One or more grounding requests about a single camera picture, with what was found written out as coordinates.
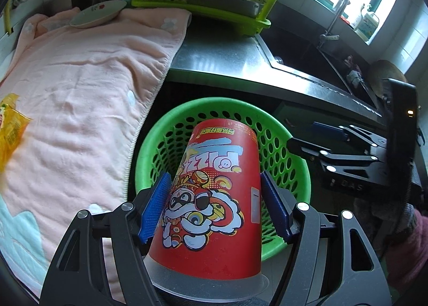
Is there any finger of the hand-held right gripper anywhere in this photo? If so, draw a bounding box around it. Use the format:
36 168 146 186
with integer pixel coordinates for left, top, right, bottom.
288 137 388 175
310 122 388 156

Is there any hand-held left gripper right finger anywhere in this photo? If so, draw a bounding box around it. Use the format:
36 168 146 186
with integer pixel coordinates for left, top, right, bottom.
260 171 392 306

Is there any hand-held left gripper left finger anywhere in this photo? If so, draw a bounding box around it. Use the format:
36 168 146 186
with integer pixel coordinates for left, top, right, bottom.
40 171 173 306

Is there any red cartoon print paper cup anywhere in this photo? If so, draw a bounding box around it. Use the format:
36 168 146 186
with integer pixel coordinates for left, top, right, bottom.
147 118 270 296

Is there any green perforated plastic basket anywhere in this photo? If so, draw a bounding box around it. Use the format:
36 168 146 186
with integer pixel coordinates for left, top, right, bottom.
135 97 311 261

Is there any yellow snack wrapper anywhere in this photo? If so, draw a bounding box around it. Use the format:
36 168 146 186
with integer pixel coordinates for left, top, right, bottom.
0 93 32 173

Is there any person's right forearm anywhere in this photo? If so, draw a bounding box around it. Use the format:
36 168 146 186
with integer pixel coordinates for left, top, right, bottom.
354 197 428 293

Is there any steel kitchen sink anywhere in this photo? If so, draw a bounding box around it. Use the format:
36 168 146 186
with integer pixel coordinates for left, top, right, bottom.
259 22 385 113

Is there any white detergent bottle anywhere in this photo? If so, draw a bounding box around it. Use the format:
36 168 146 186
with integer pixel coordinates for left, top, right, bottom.
354 3 380 42

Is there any metal faucet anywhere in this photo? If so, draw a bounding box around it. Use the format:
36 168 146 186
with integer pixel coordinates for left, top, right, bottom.
318 0 353 51

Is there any pink blanket with teal print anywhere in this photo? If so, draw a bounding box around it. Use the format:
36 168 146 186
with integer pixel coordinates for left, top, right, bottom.
0 7 193 296

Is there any metal baking tray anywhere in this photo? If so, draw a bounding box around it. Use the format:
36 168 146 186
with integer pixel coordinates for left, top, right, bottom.
192 0 263 17

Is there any beige ceramic plate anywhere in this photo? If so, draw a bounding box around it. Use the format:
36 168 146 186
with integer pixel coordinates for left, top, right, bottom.
70 0 128 29

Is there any yellow gas pipe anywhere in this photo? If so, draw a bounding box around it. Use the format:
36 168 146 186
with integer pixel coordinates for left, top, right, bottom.
3 0 16 33

